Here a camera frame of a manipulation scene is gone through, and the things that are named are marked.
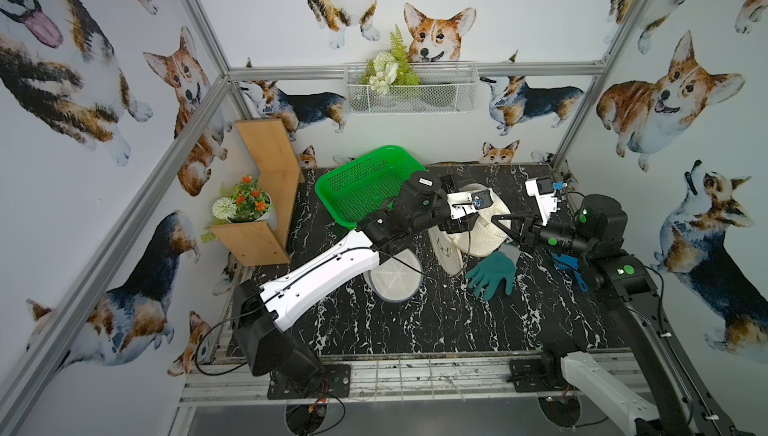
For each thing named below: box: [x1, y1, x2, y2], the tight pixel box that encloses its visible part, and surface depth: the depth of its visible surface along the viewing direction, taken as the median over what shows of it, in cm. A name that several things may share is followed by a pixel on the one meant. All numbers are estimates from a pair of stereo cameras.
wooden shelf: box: [211, 118, 300, 267], surface depth 102 cm
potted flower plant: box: [200, 175, 277, 243], surface depth 85 cm
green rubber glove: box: [466, 251, 516, 301], surface depth 93 cm
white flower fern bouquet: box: [360, 24, 420, 96], surface depth 82 cm
